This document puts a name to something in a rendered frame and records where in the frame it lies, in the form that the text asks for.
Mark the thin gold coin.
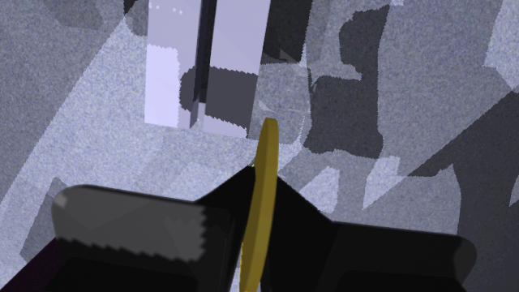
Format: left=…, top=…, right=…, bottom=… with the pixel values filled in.
left=239, top=117, right=279, bottom=292

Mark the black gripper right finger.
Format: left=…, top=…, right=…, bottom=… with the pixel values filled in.
left=260, top=176, right=477, bottom=292

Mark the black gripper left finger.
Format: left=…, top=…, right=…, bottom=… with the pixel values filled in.
left=51, top=165, right=255, bottom=292

